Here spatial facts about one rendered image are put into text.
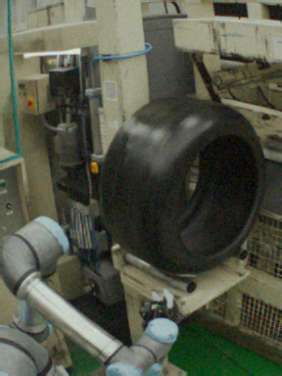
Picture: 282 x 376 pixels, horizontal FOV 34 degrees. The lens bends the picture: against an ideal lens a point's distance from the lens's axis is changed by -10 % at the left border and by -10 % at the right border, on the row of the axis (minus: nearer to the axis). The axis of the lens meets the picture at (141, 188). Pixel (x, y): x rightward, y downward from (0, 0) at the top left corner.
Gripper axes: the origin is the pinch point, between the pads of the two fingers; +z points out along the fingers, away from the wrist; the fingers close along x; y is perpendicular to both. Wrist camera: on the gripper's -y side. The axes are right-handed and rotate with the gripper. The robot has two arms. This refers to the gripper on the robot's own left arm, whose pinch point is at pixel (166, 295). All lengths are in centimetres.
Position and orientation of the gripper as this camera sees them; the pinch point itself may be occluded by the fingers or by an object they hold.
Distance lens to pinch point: 146.1
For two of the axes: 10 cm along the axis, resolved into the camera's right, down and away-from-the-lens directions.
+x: -8.9, 3.0, 3.4
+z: 1.5, -5.1, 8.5
